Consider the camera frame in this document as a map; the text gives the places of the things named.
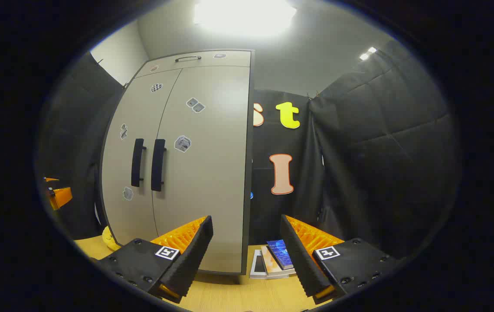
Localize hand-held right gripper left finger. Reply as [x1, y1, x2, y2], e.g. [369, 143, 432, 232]
[95, 215, 214, 304]

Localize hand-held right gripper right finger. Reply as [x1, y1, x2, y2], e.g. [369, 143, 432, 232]
[280, 214, 399, 305]

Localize grey double-door shoe cabinet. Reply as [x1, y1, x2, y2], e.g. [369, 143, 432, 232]
[99, 49, 256, 278]

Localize white book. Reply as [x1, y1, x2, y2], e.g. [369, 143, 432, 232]
[250, 249, 269, 279]

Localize yellow plush fruit toy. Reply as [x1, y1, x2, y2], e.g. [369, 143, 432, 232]
[102, 226, 121, 252]

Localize large ceiling light panel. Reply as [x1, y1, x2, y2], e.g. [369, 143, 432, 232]
[194, 0, 298, 36]

